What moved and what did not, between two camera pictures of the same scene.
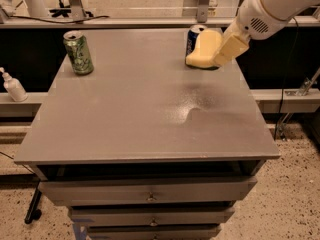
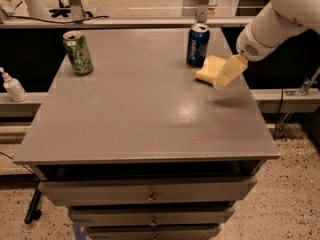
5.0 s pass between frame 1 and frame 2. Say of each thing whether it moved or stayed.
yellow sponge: moved
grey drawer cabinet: stayed
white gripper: moved
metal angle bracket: stayed
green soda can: stayed
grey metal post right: stayed
